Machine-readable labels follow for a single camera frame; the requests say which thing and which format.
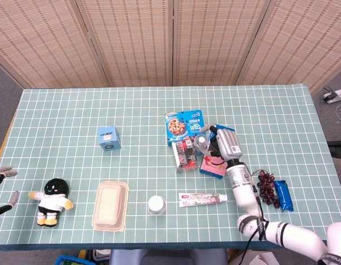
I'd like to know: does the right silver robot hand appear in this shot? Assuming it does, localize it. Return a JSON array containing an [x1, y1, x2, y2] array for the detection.
[[199, 124, 243, 166]]

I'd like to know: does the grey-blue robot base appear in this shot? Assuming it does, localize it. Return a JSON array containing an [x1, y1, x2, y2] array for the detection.
[[108, 248, 229, 265]]

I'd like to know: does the floral toothpaste tube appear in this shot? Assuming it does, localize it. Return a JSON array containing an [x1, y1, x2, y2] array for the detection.
[[178, 192, 228, 208]]

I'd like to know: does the pink and blue Oreo box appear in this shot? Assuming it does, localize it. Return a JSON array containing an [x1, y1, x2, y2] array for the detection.
[[199, 123, 235, 180]]

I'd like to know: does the clear plastic jar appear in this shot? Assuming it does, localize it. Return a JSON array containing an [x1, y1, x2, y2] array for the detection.
[[193, 134, 211, 157]]

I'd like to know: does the clear box with red caps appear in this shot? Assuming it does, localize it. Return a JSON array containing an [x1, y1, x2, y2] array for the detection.
[[171, 137, 199, 173]]

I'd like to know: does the blue chocolate chip cookie box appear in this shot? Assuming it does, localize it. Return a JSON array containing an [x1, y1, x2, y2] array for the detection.
[[164, 109, 207, 146]]

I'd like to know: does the black-headed plush doll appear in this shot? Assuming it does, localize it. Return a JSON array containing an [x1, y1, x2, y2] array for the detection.
[[28, 178, 74, 227]]

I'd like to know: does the dark red grape bunch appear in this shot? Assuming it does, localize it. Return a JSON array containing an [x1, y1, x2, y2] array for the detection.
[[256, 169, 281, 209]]

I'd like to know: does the blue snack packet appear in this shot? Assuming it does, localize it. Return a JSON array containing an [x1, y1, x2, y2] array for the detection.
[[273, 179, 294, 213]]

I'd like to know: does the paper cup with blue butterfly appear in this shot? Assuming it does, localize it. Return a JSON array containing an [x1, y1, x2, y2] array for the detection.
[[147, 195, 167, 216]]

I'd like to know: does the green checked tablecloth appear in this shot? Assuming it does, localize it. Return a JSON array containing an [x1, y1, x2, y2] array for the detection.
[[0, 83, 341, 251]]

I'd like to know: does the woven bamboo screen panel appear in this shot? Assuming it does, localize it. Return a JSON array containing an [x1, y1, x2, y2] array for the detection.
[[172, 0, 272, 87], [0, 0, 112, 89], [235, 0, 341, 93], [75, 0, 175, 88]]

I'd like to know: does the black floor equipment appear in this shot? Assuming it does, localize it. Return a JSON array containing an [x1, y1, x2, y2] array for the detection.
[[327, 140, 341, 160]]

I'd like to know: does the blue plastic crate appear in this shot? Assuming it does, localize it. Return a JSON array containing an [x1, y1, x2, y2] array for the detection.
[[54, 254, 90, 265]]

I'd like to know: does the beige lidded lunch container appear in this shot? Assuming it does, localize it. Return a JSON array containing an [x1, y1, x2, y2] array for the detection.
[[92, 181, 130, 232]]

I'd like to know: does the small blue speaker box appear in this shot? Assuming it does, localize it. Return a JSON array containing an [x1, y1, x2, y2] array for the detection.
[[98, 125, 122, 152]]

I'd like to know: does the white power strip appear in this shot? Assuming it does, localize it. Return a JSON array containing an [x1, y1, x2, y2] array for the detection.
[[323, 87, 341, 104]]

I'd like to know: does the small white box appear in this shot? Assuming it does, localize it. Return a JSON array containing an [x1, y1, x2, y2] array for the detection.
[[92, 249, 112, 262]]

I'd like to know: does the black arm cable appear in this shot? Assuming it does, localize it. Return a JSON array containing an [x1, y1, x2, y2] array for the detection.
[[238, 164, 270, 265]]

